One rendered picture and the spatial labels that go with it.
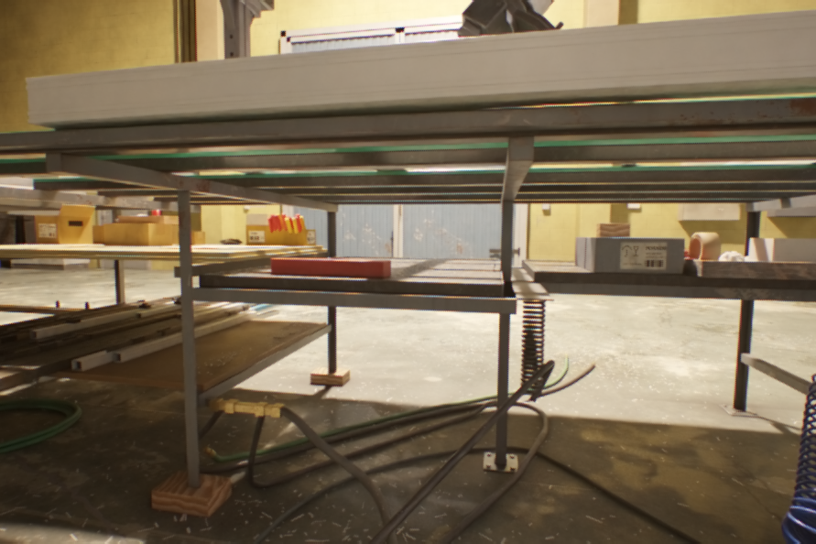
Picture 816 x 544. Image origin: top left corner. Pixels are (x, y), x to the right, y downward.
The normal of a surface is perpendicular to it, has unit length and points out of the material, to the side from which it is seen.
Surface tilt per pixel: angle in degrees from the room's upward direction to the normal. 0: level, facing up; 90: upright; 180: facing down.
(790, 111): 90
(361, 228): 90
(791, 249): 90
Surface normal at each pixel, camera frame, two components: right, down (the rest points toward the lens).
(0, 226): 0.99, 0.05
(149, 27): -0.19, 0.08
